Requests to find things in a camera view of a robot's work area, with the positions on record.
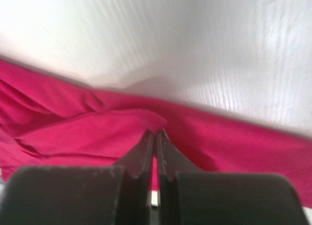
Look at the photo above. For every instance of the magenta t shirt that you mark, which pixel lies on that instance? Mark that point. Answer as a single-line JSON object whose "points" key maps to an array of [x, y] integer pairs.
{"points": [[46, 121]]}

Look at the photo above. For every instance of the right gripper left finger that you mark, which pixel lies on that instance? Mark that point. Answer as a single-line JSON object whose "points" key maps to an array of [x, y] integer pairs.
{"points": [[119, 194]]}

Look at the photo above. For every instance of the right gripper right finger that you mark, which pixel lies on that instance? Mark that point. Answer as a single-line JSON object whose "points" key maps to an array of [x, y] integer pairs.
{"points": [[189, 195]]}

